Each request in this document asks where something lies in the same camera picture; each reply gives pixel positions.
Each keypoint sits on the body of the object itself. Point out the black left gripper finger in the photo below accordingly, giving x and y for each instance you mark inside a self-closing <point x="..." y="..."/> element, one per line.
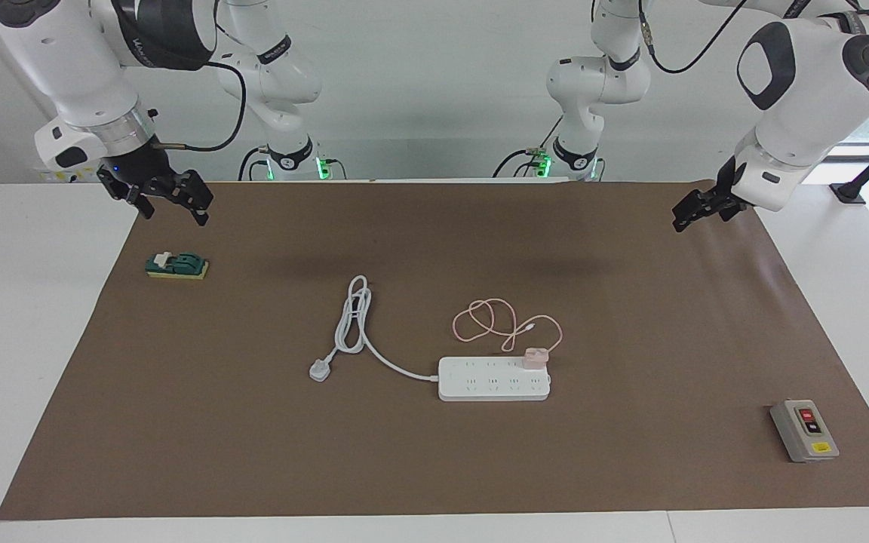
<point x="692" y="205"/>
<point x="732" y="213"/>

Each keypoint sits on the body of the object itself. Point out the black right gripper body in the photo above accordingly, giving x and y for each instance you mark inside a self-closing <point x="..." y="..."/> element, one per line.
<point x="144" y="167"/>

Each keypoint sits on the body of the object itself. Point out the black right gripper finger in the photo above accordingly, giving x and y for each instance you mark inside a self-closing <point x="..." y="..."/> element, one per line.
<point x="194" y="192"/>
<point x="127" y="192"/>

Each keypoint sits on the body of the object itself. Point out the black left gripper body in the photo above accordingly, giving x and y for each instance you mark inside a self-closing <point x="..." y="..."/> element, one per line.
<point x="729" y="194"/>

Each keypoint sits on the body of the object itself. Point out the pink charger adapter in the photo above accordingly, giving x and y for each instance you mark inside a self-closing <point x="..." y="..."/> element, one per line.
<point x="535" y="357"/>

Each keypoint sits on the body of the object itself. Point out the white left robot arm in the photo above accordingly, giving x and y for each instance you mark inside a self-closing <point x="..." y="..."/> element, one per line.
<point x="796" y="98"/>

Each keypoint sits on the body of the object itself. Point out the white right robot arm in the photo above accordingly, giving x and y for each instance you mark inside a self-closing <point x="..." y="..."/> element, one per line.
<point x="80" y="60"/>

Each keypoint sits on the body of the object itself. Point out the white power strip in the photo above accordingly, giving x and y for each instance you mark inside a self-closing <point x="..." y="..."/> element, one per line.
<point x="487" y="381"/>

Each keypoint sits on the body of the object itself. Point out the brown paper mat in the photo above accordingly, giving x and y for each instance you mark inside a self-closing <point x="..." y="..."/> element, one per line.
<point x="480" y="452"/>

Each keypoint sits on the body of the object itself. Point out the white wall socket box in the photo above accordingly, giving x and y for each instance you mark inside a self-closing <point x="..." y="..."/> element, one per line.
<point x="57" y="176"/>

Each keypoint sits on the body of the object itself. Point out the green knife switch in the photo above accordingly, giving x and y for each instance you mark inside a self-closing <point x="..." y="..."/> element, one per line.
<point x="178" y="265"/>

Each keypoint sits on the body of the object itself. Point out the grey on-off switch box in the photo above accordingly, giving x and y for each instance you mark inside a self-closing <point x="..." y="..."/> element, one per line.
<point x="804" y="431"/>

